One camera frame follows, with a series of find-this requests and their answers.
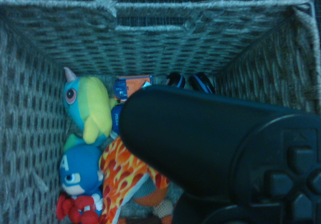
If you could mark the black gamepad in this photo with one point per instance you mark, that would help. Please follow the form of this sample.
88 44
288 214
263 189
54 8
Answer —
200 138

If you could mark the grey woven basket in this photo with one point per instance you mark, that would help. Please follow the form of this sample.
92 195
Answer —
150 53

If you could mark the orange blue toy car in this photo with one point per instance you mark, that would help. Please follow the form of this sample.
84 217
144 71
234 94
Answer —
130 86

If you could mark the blue police toy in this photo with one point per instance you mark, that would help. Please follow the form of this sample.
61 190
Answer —
116 118

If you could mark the yellow blue monster plush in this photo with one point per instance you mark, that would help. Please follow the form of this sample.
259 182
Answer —
92 103

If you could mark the orange flame pattern plush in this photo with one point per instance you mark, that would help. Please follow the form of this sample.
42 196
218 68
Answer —
120 171

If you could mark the orange crochet toy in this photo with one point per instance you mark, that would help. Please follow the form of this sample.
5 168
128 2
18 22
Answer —
153 199

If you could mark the Captain America plush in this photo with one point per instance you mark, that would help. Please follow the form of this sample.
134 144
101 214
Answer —
80 163

